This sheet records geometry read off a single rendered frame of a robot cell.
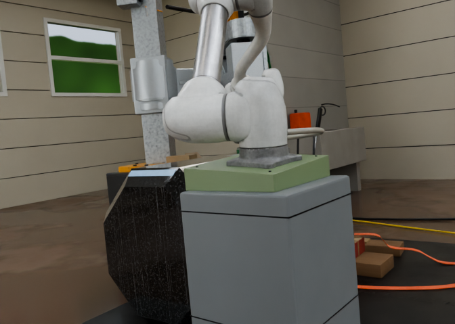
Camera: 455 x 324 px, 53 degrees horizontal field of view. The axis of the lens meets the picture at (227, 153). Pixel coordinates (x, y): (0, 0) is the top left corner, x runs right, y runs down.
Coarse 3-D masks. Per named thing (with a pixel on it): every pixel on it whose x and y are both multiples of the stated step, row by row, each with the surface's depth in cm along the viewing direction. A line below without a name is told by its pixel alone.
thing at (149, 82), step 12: (144, 72) 322; (156, 72) 323; (168, 72) 327; (180, 72) 340; (192, 72) 345; (132, 84) 330; (144, 84) 323; (156, 84) 323; (168, 84) 327; (180, 84) 339; (132, 96) 334; (144, 96) 324; (156, 96) 323
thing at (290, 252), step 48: (192, 192) 140; (240, 192) 131; (288, 192) 122; (336, 192) 140; (192, 240) 141; (240, 240) 129; (288, 240) 119; (336, 240) 139; (192, 288) 143; (240, 288) 131; (288, 288) 120; (336, 288) 138
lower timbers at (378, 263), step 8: (376, 240) 329; (384, 240) 328; (368, 248) 319; (376, 248) 316; (384, 248) 313; (392, 248) 311; (360, 256) 290; (368, 256) 289; (376, 256) 287; (384, 256) 286; (392, 256) 287; (360, 264) 278; (368, 264) 275; (376, 264) 272; (384, 264) 275; (392, 264) 286; (360, 272) 278; (368, 272) 275; (376, 272) 272; (384, 272) 275
